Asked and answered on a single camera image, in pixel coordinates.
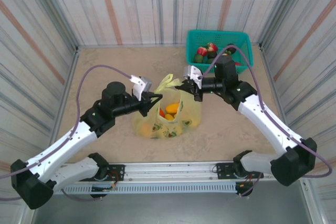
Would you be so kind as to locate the red orange fake persimmon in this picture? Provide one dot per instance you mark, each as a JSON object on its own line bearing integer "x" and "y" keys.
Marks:
{"x": 162, "y": 112}

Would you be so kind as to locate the orange yellow fake mango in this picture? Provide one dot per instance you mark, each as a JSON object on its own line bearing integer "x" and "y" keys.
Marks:
{"x": 172, "y": 107}

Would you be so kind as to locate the yellow fake lemon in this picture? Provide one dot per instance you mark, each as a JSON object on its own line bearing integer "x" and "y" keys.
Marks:
{"x": 169, "y": 116}

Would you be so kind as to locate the round fake orange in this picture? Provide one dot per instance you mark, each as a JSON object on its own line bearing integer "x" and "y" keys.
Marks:
{"x": 145, "y": 129}

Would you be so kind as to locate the yellow avocado print plastic bag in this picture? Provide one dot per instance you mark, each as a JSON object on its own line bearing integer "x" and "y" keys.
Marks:
{"x": 189, "y": 111}

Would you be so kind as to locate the teal plastic mesh basket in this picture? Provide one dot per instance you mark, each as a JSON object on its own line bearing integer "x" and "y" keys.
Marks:
{"x": 218, "y": 35}

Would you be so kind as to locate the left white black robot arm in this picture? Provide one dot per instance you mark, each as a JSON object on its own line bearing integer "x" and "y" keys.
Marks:
{"x": 65, "y": 145}

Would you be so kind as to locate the green fake avocado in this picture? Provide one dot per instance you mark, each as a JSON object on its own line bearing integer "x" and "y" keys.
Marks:
{"x": 209, "y": 61}
{"x": 198, "y": 58}

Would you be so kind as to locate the dark brown fake avocado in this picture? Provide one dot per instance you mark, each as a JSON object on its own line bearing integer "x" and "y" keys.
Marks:
{"x": 212, "y": 55}

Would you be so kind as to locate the small red fake fruit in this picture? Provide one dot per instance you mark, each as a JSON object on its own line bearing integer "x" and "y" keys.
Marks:
{"x": 238, "y": 64}

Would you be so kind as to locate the red fake apple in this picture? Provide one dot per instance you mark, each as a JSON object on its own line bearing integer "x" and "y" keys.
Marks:
{"x": 202, "y": 51}

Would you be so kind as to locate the dark fake mangosteen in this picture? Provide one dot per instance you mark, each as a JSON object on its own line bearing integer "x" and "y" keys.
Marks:
{"x": 231, "y": 46}

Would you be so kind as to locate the black base clamp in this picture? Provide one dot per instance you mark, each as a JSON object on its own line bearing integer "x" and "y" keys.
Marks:
{"x": 98, "y": 196}
{"x": 245, "y": 191}

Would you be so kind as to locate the grey metal sheet panel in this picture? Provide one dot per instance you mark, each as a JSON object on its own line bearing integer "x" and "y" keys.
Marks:
{"x": 170, "y": 211}

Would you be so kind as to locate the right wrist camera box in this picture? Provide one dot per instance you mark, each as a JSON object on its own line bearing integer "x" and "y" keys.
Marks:
{"x": 193, "y": 74}

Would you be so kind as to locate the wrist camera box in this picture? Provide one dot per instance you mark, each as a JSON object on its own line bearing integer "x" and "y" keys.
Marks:
{"x": 143, "y": 85}
{"x": 193, "y": 74}

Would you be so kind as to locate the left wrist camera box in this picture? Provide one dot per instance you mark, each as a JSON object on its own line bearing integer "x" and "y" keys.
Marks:
{"x": 143, "y": 85}

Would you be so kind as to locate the aluminium mounting rail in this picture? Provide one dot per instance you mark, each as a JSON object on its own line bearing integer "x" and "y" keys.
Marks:
{"x": 170, "y": 171}

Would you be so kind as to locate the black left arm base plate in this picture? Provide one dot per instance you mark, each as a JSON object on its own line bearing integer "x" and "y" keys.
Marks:
{"x": 118, "y": 172}

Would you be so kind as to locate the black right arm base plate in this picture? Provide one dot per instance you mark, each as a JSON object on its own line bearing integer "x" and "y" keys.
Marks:
{"x": 223, "y": 171}

